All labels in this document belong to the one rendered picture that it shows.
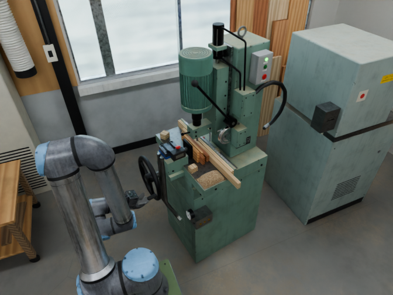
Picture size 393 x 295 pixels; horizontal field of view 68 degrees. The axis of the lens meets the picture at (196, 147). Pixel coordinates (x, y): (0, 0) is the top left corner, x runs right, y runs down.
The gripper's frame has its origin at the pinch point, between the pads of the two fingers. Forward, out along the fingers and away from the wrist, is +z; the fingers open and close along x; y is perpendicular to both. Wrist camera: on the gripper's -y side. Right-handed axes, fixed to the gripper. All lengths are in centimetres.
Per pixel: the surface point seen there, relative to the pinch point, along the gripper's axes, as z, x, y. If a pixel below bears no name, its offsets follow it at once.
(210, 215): 32.6, -21.2, -1.0
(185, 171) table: 17.2, -4.9, 22.2
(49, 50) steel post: -30, 137, 43
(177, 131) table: 30, 30, 29
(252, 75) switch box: 41, -6, 83
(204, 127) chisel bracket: 29, 5, 45
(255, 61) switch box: 39, -7, 90
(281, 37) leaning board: 170, 94, 97
